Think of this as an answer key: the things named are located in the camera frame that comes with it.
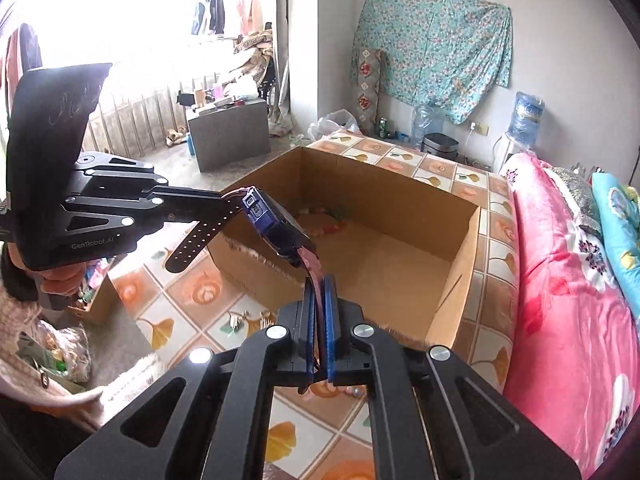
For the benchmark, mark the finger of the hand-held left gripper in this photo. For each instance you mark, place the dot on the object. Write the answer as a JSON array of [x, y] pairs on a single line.
[[190, 212], [190, 194]]

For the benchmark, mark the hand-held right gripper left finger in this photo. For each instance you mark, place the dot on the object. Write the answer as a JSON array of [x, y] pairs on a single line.
[[311, 315]]

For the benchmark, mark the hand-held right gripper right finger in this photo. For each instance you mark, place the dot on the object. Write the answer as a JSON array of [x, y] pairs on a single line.
[[330, 320]]

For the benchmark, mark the gold dangling earring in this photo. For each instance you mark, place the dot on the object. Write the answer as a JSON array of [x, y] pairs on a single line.
[[235, 321], [265, 321]]

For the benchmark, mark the blue wristwatch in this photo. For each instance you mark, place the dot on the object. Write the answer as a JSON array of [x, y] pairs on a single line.
[[270, 220]]

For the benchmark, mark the brown cardboard box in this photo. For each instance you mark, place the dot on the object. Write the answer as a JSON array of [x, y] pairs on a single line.
[[400, 270]]

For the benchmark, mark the person's left forearm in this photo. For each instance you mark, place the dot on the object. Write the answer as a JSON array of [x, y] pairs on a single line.
[[20, 332]]

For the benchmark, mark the person's left hand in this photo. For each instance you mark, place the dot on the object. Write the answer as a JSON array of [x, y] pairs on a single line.
[[62, 284]]

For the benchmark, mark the grey cabinet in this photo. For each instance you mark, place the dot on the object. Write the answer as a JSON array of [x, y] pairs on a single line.
[[230, 135]]

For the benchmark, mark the patterned tablecloth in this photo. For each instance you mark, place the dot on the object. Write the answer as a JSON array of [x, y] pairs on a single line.
[[195, 290]]

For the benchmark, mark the balcony railing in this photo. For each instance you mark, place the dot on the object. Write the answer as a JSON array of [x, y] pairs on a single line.
[[140, 115]]

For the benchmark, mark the small open cardboard box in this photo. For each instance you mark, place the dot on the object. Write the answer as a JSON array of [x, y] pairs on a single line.
[[102, 300]]

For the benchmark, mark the pile of blankets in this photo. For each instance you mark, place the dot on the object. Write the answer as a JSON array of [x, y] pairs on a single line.
[[250, 60]]

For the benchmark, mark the white plastic bag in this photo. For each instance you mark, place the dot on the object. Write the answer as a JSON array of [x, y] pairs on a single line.
[[330, 122]]

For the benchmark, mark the grey curtain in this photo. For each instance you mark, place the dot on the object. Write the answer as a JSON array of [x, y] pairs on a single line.
[[282, 60]]

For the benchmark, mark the dark hanging jacket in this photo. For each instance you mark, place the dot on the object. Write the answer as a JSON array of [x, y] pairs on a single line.
[[212, 7]]

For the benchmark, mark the clear bag of trinkets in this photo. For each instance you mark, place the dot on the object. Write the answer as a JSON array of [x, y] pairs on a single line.
[[65, 355]]

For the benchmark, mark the pink hanging garment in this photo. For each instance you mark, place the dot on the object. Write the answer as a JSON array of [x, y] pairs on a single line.
[[250, 10]]

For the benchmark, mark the green can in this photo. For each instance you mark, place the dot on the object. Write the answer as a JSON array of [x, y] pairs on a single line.
[[383, 127]]

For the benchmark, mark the dark trash bin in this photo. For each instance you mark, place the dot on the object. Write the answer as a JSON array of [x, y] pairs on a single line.
[[440, 147]]

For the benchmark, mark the rolled patterned mat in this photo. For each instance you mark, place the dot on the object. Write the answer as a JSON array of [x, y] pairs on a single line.
[[367, 90]]

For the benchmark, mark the clear empty water jug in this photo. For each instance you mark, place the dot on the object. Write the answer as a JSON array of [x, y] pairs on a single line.
[[427, 120]]

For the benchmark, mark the pink floral blanket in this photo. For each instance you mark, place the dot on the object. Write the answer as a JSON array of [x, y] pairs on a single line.
[[560, 310]]

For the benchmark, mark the white water dispenser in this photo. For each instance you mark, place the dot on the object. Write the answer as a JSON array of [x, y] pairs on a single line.
[[505, 152]]

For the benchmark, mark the silver sequin cushion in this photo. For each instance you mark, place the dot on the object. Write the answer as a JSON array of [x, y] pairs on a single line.
[[575, 190]]

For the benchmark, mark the blue-label water jug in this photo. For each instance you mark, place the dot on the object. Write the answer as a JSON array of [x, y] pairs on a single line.
[[527, 115]]

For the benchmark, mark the blue floral quilt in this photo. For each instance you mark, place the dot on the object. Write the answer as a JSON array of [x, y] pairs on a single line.
[[620, 230]]

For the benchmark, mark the wall socket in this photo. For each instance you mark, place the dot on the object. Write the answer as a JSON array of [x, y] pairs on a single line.
[[480, 128]]

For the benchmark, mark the teal floral wall cloth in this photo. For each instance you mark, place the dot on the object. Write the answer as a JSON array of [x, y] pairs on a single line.
[[440, 40]]

